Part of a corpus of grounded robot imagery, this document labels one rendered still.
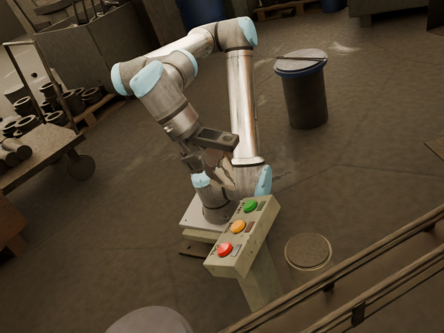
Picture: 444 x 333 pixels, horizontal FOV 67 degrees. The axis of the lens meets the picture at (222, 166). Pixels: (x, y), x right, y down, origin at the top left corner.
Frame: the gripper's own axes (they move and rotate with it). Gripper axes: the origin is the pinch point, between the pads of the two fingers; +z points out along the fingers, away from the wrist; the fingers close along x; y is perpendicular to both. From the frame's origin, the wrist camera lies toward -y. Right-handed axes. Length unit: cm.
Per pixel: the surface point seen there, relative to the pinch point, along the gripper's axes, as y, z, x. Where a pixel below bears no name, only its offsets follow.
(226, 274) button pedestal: -0.5, 11.6, 19.4
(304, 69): 32, 16, -121
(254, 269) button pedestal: 0.7, 20.3, 11.2
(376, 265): -34.4, 13.9, 13.0
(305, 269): -13.2, 22.3, 9.0
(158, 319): 23.1, 17.8, 31.4
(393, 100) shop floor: 7, 70, -158
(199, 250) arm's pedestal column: 67, 46, -15
